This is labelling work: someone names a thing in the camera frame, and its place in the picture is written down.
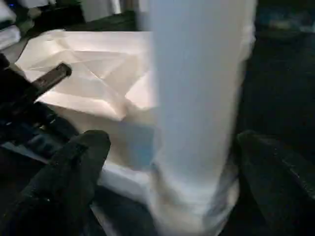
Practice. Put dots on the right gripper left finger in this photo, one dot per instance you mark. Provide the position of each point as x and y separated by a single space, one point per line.
56 186

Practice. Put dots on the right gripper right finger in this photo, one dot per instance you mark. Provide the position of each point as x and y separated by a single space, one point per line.
283 186

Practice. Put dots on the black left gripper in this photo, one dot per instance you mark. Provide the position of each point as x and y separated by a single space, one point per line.
22 103

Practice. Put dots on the white plastic table top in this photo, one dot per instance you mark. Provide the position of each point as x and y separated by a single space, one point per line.
93 73

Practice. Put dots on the white plastic table leg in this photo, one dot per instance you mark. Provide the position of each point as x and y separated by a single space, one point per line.
197 98

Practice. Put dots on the black work mat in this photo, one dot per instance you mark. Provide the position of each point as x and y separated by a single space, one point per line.
283 73

